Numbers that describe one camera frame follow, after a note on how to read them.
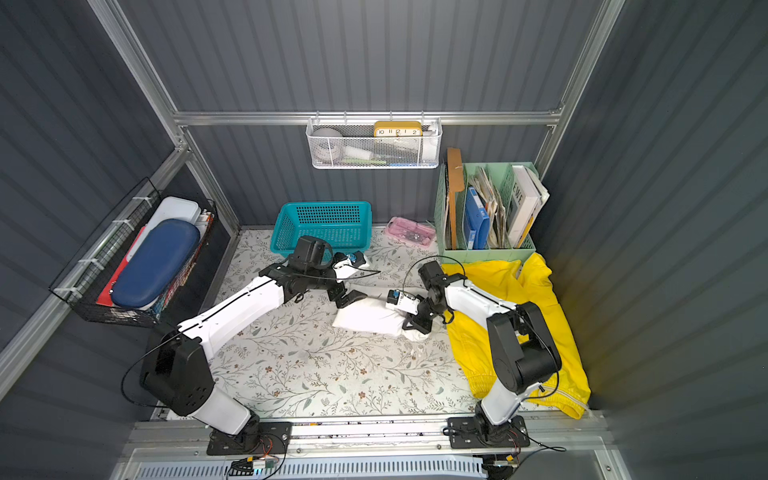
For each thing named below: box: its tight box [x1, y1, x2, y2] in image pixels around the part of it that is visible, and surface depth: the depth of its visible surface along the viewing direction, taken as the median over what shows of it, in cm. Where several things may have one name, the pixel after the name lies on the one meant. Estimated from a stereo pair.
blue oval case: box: [111, 219, 200, 309], surface depth 69 cm
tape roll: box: [312, 127, 343, 163], surface depth 89 cm
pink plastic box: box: [385, 217, 437, 246], surface depth 122 cm
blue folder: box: [464, 187, 490, 250], surface depth 101 cm
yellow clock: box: [374, 121, 423, 137], surface depth 89 cm
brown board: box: [447, 147, 465, 250], surface depth 95 cm
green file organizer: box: [435, 162, 541, 264], surface depth 104 cm
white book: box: [506, 165, 550, 248], surface depth 101 cm
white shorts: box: [332, 297, 431, 341], surface depth 87 cm
